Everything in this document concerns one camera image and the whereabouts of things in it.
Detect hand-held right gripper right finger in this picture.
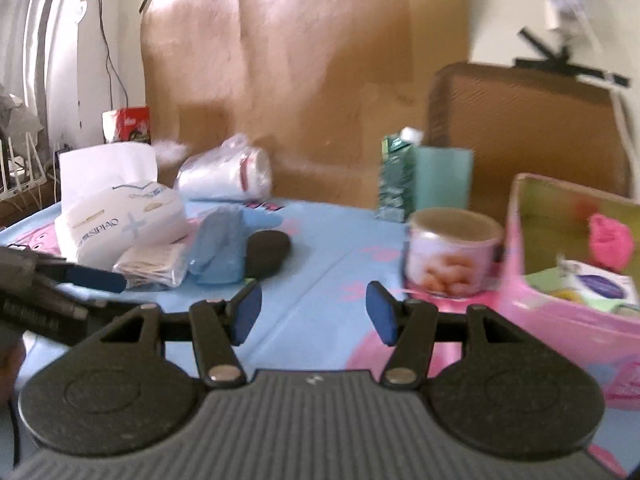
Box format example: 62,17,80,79
365,281,529,389

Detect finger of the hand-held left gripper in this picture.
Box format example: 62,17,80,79
32,258,128,295

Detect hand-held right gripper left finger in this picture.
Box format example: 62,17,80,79
100,280,264,389

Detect pink tin box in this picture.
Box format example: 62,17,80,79
499,172,640,398

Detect white packet with dark label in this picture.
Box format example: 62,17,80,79
556,256,640,312

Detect pink fluffy cloth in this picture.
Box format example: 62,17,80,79
587,212,637,272

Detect bag of cotton swabs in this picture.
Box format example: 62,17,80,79
112,241,189,290

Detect black oval case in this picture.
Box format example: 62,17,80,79
244,230,292,279

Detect blue pouch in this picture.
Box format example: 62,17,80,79
186,206,252,287

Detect white tissue pack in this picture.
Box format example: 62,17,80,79
54,141,190,267

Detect green drink carton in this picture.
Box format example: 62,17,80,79
376,126,425,224

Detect plastic-wrapped paper cup stack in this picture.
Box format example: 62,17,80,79
174,134,274,202

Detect teal cup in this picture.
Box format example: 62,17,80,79
414,146,474,212

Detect red box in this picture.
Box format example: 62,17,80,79
102,106,151,144

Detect green packet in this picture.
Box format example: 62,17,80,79
524,266,583,303

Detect brown wood-grain board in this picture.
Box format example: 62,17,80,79
138,0,472,209

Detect brown woven chair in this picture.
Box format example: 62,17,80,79
426,62,632,213

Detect black tape strip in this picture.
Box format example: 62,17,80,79
514,27,630,89

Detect white power strip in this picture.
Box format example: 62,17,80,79
542,0,592,50

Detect white wire rack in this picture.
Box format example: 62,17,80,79
0,130,52,211

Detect thin black cable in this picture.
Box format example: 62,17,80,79
92,0,132,111

